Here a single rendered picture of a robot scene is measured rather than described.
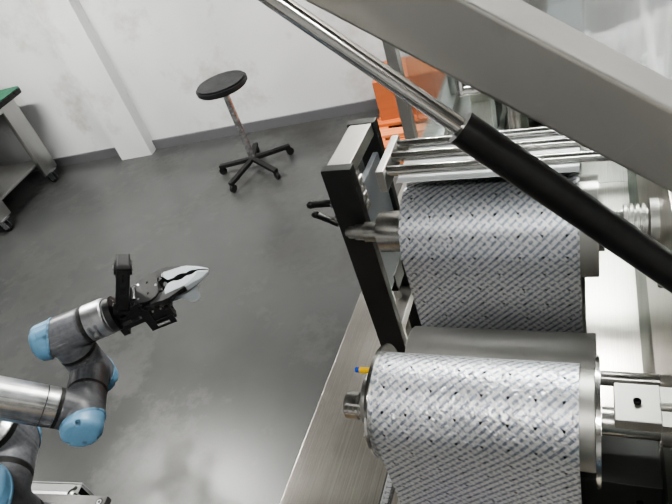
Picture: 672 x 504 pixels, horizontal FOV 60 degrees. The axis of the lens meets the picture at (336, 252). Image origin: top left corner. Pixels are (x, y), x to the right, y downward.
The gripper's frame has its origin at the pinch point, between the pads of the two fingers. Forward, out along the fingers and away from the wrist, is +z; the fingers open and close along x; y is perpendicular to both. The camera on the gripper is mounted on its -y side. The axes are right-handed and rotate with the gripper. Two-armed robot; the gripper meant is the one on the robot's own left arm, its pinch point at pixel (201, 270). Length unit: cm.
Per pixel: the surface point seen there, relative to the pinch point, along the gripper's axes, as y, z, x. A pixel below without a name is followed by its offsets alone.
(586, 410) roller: -15, 42, 61
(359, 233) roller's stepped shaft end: -13.4, 29.4, 21.1
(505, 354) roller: -6, 41, 46
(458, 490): 0, 27, 58
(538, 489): -4, 36, 63
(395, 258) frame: 3.5, 35.5, 13.2
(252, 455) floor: 130, -29, -35
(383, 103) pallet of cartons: 132, 102, -238
